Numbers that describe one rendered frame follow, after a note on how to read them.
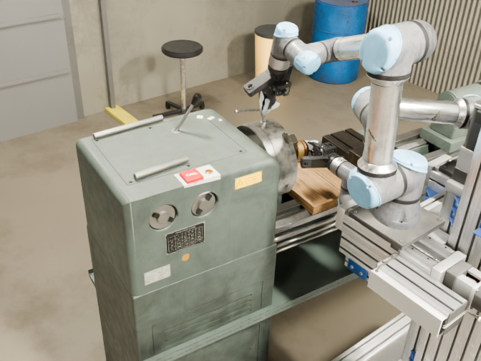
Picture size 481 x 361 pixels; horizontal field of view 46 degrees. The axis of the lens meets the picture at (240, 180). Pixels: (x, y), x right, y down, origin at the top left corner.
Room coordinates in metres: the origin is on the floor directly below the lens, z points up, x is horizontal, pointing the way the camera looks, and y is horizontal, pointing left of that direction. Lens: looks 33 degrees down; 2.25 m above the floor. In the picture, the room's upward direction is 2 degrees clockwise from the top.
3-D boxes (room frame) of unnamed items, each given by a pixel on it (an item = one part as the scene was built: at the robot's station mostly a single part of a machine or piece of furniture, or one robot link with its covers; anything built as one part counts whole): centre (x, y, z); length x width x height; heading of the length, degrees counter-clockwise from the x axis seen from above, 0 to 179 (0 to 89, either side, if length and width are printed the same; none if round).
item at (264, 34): (5.21, -0.27, 0.29); 0.38 x 0.36 x 0.58; 39
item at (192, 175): (1.56, 0.16, 1.26); 0.06 x 0.06 x 0.02; 33
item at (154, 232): (1.76, 0.23, 1.06); 0.59 x 0.48 x 0.39; 123
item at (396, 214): (1.52, -0.52, 1.21); 0.15 x 0.15 x 0.10
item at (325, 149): (2.03, -0.36, 1.08); 0.12 x 0.09 x 0.08; 33
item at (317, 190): (2.15, -0.33, 0.88); 0.36 x 0.30 x 0.04; 33
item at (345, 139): (2.28, -0.58, 0.95); 0.43 x 0.18 x 0.04; 33
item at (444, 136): (2.64, -1.11, 1.01); 0.30 x 0.20 x 0.29; 123
